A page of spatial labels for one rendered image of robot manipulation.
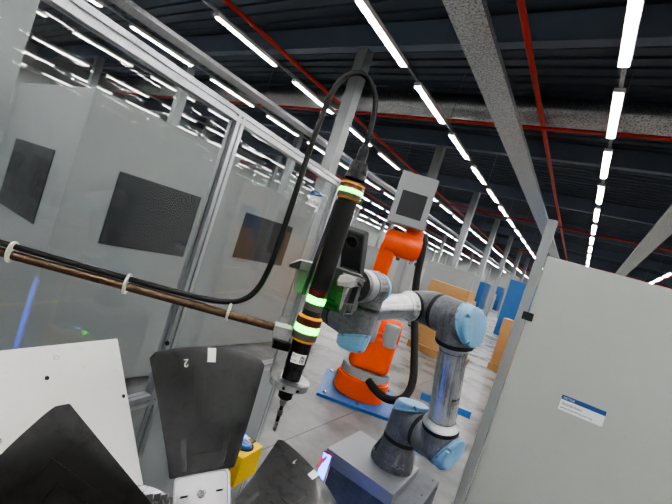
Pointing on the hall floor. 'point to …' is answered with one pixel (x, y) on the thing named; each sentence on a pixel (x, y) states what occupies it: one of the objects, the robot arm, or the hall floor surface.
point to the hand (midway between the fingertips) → (316, 269)
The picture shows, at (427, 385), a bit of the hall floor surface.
